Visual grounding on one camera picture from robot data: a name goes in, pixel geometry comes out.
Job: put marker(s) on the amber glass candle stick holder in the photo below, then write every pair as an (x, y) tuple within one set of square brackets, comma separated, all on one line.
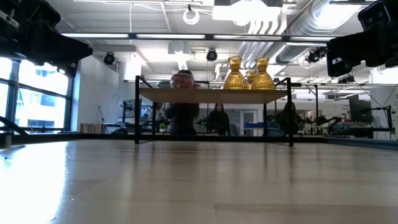
[(250, 77), (263, 79), (235, 79)]

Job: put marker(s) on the blue-grey round ball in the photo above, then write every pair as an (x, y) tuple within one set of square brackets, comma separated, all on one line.
[(163, 84)]

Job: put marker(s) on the red patterned candle bowl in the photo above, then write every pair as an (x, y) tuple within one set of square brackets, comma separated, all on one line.
[(182, 82)]

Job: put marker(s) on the black ceiling track device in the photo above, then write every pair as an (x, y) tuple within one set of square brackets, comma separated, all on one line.
[(315, 56)]

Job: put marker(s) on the black round ceiling lamp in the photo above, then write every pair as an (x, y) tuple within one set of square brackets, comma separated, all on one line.
[(211, 56), (109, 58)]

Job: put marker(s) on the dark background monitor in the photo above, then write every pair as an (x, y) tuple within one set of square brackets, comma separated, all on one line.
[(360, 110)]

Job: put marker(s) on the black overhead light bar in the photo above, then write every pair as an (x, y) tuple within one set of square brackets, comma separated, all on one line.
[(286, 38)]

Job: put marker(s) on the person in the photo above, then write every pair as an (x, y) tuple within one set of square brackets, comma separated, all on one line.
[(218, 121), (287, 119), (182, 119)]

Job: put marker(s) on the wooden shelf riser black legs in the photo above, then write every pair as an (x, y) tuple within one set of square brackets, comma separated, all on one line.
[(211, 95)]

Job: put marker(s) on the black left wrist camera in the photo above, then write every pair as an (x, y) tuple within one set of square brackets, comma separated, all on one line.
[(46, 14)]

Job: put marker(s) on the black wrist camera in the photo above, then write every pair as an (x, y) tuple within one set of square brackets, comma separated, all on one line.
[(374, 15), (46, 14)]

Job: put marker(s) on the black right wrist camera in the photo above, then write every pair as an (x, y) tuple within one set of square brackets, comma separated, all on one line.
[(374, 15)]

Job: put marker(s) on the silver ceiling duct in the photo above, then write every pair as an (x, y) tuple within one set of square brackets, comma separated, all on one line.
[(311, 25)]

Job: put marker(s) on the black aluminium table frame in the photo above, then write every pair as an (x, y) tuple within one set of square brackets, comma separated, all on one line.
[(46, 137)]

